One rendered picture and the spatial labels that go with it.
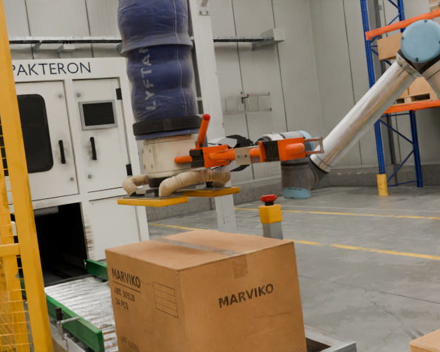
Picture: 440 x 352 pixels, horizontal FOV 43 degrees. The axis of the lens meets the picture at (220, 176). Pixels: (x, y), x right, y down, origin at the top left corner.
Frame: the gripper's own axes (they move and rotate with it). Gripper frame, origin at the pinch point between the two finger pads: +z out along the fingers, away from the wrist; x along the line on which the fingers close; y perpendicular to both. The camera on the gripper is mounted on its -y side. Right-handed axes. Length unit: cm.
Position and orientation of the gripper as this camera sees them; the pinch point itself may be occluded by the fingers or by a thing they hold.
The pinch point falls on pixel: (214, 156)
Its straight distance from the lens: 163.1
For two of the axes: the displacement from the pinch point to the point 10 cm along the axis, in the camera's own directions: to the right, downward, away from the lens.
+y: -5.2, 0.2, 8.5
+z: -8.4, 1.3, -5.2
